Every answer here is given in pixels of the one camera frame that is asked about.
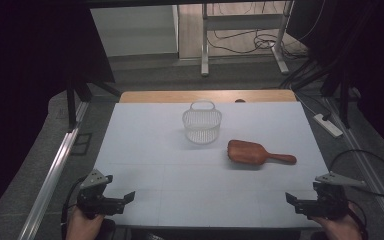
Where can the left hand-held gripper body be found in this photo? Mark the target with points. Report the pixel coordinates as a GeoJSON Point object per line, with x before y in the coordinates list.
{"type": "Point", "coordinates": [91, 200]}

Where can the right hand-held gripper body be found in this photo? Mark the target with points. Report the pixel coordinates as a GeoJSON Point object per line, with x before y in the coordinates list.
{"type": "Point", "coordinates": [328, 200]}

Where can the brown wooden hairbrush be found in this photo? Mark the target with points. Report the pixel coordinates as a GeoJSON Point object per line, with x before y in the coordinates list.
{"type": "Point", "coordinates": [250, 152]}

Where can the white plastic mesh basket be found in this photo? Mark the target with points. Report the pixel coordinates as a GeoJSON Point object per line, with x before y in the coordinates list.
{"type": "Point", "coordinates": [202, 125]}

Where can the person's left hand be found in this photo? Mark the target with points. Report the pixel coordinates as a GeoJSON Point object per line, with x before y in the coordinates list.
{"type": "Point", "coordinates": [81, 226]}

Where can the person's right hand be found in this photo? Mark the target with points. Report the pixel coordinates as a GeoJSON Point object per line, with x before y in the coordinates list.
{"type": "Point", "coordinates": [338, 230]}

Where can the white power strip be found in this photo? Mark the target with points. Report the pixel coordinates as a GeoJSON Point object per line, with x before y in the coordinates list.
{"type": "Point", "coordinates": [328, 126]}

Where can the metal floor rail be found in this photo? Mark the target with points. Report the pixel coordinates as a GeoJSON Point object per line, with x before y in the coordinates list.
{"type": "Point", "coordinates": [51, 180]}
{"type": "Point", "coordinates": [366, 160]}

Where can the white metal desk frame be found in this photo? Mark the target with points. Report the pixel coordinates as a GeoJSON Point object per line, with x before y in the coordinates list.
{"type": "Point", "coordinates": [243, 21]}

